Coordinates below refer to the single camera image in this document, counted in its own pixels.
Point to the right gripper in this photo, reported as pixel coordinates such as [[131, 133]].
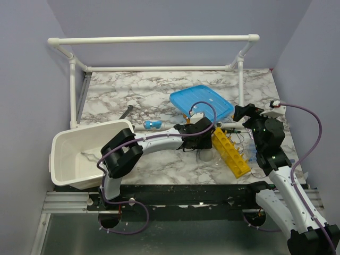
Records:
[[250, 110]]

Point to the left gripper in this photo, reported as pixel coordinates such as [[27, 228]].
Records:
[[205, 144]]

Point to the white plastic bin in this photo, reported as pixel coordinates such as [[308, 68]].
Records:
[[68, 167]]

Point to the metal crucible tongs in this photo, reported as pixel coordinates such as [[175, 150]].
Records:
[[90, 157]]

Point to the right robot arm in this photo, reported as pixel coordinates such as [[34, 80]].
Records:
[[306, 230]]

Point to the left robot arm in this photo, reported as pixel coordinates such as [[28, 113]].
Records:
[[122, 152]]

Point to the frosted watch glass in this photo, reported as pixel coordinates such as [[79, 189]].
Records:
[[206, 155]]

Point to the yellow test tube rack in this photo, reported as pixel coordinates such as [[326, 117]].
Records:
[[229, 153]]

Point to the black metal rod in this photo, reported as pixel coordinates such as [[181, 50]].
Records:
[[127, 112]]

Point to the orange hose connector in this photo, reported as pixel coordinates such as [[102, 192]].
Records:
[[187, 119]]

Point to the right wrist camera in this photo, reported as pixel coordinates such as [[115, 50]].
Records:
[[276, 110]]

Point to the blue hose nozzle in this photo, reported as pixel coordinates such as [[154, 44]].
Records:
[[150, 125]]

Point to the black mounting rail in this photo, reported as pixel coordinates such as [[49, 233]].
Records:
[[181, 203]]

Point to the white PVC pipe frame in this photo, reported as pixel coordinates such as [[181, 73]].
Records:
[[238, 62]]

